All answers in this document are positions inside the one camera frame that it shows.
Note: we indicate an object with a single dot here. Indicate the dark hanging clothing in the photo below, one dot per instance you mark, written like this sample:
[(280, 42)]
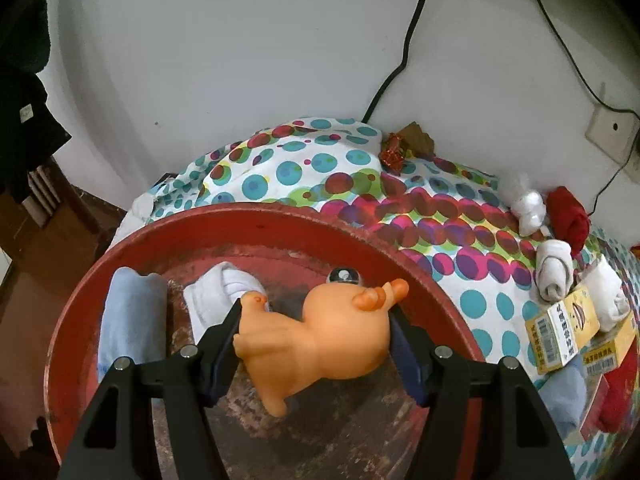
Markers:
[(25, 110)]

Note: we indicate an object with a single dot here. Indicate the shiny red wrapper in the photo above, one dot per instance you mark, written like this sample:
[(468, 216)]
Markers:
[(392, 157)]

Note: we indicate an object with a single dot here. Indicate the white rolled sock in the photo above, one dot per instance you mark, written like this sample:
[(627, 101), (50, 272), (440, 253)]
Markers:
[(530, 207), (552, 265), (215, 295)]

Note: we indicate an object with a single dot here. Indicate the red towel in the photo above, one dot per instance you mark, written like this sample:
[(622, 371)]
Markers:
[(622, 390)]

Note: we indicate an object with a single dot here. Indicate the white cloth under basin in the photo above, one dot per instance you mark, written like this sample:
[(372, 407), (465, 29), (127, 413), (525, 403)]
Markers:
[(142, 210)]

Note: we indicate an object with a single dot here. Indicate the light blue towel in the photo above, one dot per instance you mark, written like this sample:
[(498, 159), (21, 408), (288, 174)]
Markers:
[(565, 395), (132, 315)]

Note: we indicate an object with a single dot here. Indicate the small shiny metal ball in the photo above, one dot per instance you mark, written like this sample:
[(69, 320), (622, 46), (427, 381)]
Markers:
[(344, 276)]

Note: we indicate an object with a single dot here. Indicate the polka-dot cloth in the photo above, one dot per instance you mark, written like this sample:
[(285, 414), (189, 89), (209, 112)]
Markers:
[(450, 220)]

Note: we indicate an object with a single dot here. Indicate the red rolled cloth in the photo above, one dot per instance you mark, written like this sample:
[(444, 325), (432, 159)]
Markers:
[(567, 215)]

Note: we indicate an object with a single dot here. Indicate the brown cardboard piece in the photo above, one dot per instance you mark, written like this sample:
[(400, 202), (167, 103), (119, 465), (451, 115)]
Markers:
[(419, 137)]

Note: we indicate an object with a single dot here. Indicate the orange rubber animal toy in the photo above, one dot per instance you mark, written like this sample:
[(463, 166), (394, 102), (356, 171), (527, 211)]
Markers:
[(325, 340)]

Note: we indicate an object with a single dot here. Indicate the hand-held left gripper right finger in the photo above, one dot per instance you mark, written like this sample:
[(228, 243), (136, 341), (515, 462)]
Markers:
[(406, 362)]

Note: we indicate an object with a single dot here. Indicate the white wall socket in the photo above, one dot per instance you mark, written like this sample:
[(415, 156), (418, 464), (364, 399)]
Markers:
[(612, 132)]

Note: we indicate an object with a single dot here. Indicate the white towel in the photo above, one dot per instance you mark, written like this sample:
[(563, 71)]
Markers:
[(607, 295)]

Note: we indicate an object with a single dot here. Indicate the yellow cardboard box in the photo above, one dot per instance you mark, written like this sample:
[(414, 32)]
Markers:
[(612, 352), (560, 332)]

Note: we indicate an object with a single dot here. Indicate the red round basin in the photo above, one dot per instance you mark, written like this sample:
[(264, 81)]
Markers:
[(280, 240)]

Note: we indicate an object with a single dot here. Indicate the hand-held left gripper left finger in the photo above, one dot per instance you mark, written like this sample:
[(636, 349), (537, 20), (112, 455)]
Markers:
[(220, 362)]

